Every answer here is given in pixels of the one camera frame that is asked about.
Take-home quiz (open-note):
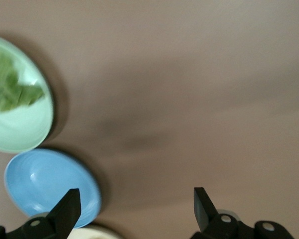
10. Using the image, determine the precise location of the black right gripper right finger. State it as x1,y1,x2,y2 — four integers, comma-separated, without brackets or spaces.
190,187,296,239

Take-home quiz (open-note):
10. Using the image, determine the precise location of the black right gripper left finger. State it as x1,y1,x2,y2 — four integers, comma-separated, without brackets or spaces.
0,188,80,239

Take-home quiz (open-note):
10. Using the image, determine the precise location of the green lettuce leaf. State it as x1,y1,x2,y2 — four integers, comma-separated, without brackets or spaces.
0,46,45,113

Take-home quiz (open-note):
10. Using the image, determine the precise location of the beige plate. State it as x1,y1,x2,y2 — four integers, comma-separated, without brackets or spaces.
69,224,122,239

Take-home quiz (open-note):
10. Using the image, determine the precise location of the blue plate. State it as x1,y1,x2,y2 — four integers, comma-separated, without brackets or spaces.
4,148,102,229

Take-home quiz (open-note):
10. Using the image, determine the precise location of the pale green plate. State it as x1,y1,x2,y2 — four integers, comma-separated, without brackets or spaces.
0,33,54,153

